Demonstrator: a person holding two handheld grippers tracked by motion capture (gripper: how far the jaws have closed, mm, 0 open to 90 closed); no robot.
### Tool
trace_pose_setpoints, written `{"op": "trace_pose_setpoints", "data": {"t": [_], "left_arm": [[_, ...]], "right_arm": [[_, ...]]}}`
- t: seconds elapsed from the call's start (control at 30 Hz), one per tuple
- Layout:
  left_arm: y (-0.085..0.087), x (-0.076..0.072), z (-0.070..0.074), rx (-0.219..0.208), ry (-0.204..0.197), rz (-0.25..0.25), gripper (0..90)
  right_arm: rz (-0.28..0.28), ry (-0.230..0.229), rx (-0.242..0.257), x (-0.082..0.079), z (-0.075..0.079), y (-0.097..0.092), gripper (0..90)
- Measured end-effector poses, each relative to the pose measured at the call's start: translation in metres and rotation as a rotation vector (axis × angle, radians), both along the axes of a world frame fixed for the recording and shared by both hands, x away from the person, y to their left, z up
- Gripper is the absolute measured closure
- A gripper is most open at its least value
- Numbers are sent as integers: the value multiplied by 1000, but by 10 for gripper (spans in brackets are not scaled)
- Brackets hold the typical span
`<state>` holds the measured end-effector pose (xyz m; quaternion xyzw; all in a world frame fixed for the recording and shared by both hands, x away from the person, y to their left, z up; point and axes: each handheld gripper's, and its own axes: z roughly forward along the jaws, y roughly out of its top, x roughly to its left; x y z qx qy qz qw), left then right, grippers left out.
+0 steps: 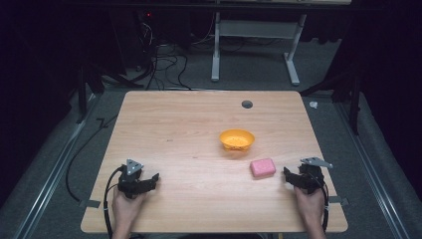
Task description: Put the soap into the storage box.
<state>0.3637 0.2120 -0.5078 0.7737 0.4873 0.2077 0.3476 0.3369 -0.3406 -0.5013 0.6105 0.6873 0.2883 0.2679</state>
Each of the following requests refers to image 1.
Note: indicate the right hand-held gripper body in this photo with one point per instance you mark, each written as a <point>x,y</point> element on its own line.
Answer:
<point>311,177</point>

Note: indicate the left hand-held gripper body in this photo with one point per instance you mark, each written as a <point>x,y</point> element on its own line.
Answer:
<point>130,181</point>

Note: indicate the pink sponge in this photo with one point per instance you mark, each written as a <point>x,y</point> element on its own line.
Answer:
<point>262,167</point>

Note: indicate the orange plastic bowl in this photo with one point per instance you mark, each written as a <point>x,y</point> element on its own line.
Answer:
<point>237,139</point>

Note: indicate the grey tape strip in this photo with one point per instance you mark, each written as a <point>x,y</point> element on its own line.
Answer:
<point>339,200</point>
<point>89,203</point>

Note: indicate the white paper scrap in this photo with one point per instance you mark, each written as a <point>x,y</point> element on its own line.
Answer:
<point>313,105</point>

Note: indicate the black metal stand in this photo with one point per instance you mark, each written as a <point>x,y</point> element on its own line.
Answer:
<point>355,99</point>
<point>82,93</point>

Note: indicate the dark equipment with red light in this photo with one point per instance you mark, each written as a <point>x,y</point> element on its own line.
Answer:
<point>146,33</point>

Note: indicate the metal floor rail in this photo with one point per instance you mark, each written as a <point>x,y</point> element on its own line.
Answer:
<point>49,182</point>
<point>371,166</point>

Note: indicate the white desk frame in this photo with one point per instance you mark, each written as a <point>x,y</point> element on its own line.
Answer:
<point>216,49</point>

